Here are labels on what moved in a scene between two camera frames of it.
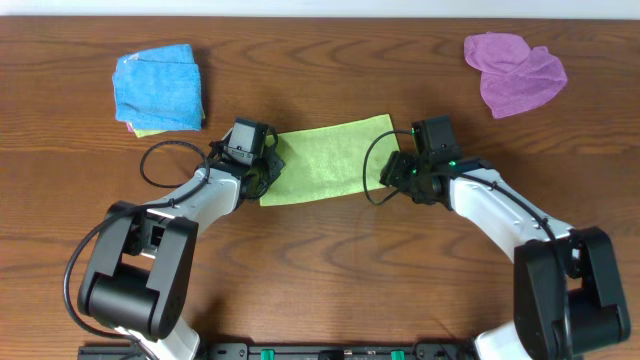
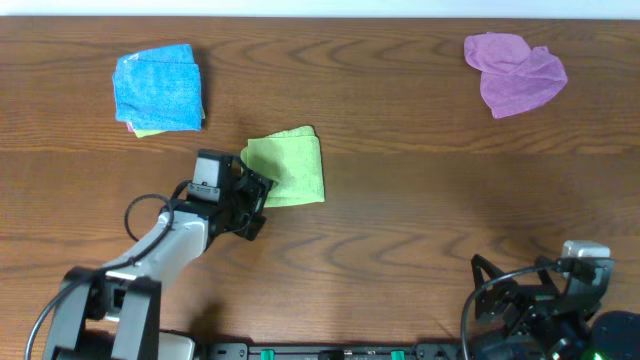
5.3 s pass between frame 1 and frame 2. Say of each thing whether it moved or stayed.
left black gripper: moved
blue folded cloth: stayed
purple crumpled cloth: stayed
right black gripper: moved
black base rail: stayed
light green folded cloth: stayed
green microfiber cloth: moved
